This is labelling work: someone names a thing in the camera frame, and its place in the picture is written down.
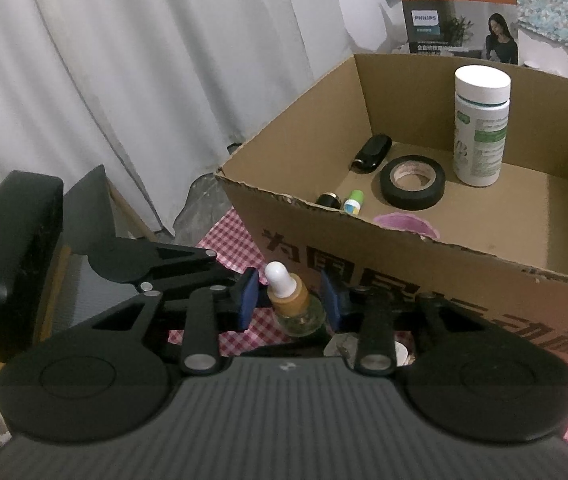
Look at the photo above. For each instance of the white bottle green label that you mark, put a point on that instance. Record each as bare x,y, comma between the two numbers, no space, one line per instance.
481,125

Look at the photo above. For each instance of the black tape roll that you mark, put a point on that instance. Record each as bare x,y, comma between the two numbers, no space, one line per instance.
388,190

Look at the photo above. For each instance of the glass dropper bottle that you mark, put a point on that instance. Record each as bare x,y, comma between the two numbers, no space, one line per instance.
289,305

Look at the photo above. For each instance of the pink round container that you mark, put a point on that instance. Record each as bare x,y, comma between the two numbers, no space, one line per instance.
403,225

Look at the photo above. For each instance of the white curtain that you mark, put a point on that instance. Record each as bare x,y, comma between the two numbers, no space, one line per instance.
139,60

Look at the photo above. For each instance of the black oval case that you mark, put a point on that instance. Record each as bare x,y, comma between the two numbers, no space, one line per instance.
371,154

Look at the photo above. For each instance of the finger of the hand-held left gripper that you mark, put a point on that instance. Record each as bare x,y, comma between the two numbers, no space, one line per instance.
184,265

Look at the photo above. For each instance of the small green cap bottle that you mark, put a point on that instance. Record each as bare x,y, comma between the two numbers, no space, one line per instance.
352,202

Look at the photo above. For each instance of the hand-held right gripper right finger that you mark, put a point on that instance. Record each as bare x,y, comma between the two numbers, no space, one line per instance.
331,300

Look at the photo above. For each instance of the cardboard box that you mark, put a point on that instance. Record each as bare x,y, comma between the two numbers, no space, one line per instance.
488,280

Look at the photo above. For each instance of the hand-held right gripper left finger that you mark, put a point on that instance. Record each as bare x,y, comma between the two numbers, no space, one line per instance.
248,300

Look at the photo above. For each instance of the small black bottle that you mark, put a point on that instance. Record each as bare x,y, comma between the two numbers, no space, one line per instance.
329,201

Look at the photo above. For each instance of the small white item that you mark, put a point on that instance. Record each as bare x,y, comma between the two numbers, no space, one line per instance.
341,349
402,354

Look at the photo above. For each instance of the wooden chair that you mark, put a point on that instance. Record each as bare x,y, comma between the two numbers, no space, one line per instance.
129,210

